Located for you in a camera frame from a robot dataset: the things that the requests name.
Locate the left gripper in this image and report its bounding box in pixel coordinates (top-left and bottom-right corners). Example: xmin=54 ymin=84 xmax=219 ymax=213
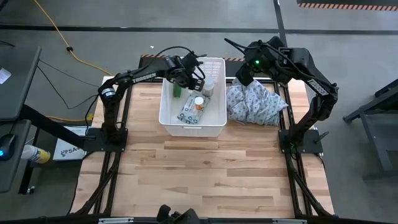
xmin=174 ymin=53 xmax=206 ymax=91

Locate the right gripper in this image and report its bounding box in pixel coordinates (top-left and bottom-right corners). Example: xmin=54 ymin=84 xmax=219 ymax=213
xmin=224 ymin=36 xmax=282 ymax=77

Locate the large white-capped bottle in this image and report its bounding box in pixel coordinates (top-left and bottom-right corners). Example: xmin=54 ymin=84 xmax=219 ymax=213
xmin=201 ymin=77 xmax=215 ymax=98

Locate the printed bottle package pouch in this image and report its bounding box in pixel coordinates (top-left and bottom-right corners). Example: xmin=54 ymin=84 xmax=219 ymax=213
xmin=176 ymin=91 xmax=210 ymax=124

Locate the white plastic basket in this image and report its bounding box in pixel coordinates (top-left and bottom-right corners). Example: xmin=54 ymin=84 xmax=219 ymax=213
xmin=158 ymin=56 xmax=228 ymax=138

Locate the black hazard-striped floor mat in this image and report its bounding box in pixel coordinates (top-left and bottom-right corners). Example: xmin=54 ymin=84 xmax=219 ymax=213
xmin=297 ymin=0 xmax=398 ymax=12
xmin=136 ymin=54 xmax=271 ymax=78

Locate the grey patterned cloth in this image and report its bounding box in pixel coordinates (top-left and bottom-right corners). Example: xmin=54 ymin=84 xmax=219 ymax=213
xmin=226 ymin=77 xmax=289 ymax=126

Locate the black bulky object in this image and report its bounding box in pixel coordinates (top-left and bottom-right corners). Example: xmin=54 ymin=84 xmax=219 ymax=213
xmin=156 ymin=204 xmax=201 ymax=224

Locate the white box with logo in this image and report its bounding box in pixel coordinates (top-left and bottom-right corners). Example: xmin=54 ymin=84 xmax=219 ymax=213
xmin=52 ymin=126 xmax=91 ymax=162

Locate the black side table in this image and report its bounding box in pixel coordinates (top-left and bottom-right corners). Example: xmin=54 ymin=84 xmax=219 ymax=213
xmin=343 ymin=77 xmax=398 ymax=181

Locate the white yellow spray bottle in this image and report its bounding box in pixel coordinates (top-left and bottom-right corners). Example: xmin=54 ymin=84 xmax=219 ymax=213
xmin=21 ymin=144 xmax=51 ymax=164

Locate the grey desk top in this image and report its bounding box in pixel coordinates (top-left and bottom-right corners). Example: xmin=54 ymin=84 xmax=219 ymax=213
xmin=0 ymin=45 xmax=43 ymax=122

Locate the white paper note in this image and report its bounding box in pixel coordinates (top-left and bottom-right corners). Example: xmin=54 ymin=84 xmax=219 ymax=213
xmin=0 ymin=67 xmax=12 ymax=85

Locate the grey desk shelf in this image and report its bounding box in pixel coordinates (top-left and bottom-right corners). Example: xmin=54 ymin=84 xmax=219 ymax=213
xmin=0 ymin=119 xmax=32 ymax=194

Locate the black computer mouse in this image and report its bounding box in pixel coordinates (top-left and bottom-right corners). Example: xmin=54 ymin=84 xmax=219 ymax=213
xmin=0 ymin=133 xmax=17 ymax=162

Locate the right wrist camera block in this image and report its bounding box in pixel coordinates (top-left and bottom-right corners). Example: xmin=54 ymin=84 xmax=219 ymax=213
xmin=235 ymin=63 xmax=255 ymax=87

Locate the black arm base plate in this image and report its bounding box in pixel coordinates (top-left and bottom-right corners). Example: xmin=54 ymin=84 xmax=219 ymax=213
xmin=279 ymin=129 xmax=330 ymax=154
xmin=83 ymin=128 xmax=129 ymax=153

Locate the yellow extension cable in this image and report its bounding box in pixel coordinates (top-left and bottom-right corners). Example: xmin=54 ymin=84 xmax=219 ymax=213
xmin=33 ymin=0 xmax=113 ymax=123

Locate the black floor cable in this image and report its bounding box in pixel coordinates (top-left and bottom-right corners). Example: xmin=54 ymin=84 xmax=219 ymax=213
xmin=35 ymin=65 xmax=100 ymax=110
xmin=37 ymin=58 xmax=101 ymax=89

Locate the black aluminium table frame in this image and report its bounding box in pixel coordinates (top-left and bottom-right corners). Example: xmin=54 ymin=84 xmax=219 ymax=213
xmin=70 ymin=76 xmax=336 ymax=218

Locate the black desk frame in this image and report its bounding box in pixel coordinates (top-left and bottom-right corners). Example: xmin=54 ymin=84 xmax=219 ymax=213
xmin=18 ymin=104 xmax=85 ymax=195

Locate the silver table edge bracket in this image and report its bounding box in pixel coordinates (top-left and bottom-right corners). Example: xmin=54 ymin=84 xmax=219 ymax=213
xmin=98 ymin=217 xmax=134 ymax=223
xmin=272 ymin=218 xmax=308 ymax=224

